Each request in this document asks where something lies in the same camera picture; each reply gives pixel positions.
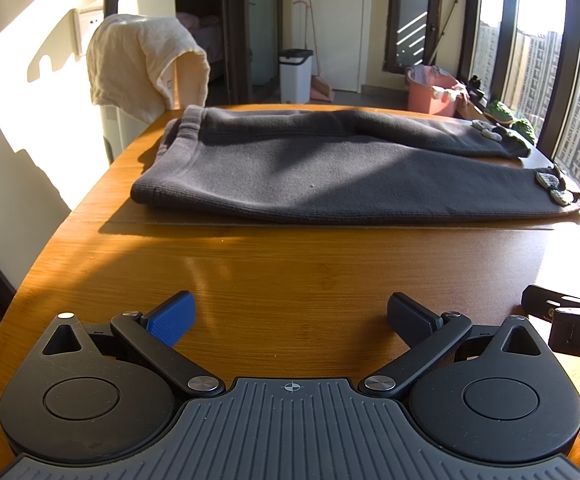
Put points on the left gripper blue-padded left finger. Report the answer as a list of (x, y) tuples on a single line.
[(149, 340)]

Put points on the white trash bin black lid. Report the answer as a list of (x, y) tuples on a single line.
[(295, 71)]

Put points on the pink plastic bucket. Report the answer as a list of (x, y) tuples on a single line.
[(434, 91)]

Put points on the pink dustpan with broom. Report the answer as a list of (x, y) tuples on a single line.
[(320, 89)]

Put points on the white appliance under towel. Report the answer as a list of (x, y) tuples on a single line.
[(119, 129)]

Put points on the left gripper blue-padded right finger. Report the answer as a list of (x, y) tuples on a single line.
[(430, 337)]

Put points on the dark grey knit pants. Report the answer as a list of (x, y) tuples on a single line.
[(348, 167)]

